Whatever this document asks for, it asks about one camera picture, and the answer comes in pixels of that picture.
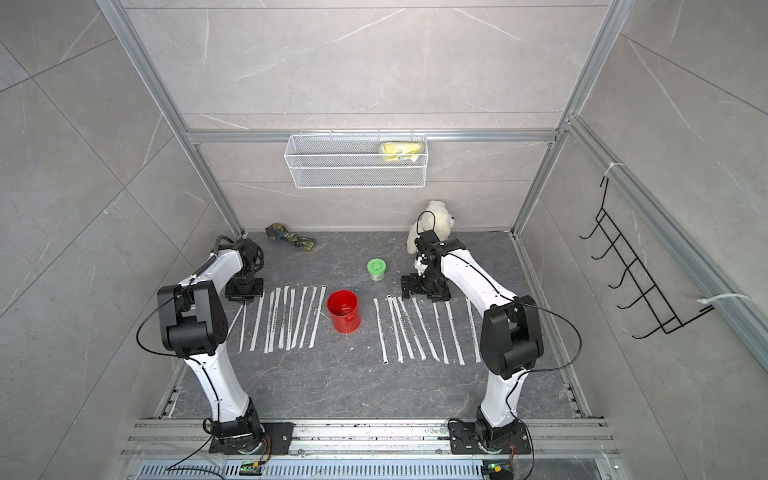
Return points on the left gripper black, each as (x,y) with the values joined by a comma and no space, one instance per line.
(233,295)

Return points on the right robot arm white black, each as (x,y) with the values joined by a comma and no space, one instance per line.
(510,341)

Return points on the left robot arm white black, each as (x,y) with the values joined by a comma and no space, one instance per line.
(194,327)

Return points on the yellow sponge in basket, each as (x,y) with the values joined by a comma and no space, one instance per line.
(401,151)

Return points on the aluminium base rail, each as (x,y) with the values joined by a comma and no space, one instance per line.
(382,438)

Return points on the white wire mesh basket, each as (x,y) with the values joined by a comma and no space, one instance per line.
(335,160)

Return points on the red cup container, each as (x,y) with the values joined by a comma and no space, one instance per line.
(343,307)

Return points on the white straw fifteenth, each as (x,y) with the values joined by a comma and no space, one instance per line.
(268,324)

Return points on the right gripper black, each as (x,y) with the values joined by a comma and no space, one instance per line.
(441,294)

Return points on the white straw thirteenth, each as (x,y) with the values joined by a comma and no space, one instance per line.
(284,312)

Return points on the white straw sixteenth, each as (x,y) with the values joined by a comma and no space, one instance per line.
(256,325)

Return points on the white straw eighteenth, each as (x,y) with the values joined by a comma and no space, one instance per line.
(243,328)

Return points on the white plush dog toy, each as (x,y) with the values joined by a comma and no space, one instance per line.
(434,217)

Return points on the white straw fourteenth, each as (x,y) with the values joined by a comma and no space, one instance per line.
(273,321)

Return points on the white straw eleventh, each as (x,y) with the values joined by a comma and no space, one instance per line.
(298,318)

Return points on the black wire hook rack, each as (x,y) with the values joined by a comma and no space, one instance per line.
(635,272)

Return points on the camouflage cloth piece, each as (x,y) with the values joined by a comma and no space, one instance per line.
(279,232)

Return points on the green lid jar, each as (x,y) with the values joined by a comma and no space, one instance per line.
(376,269)

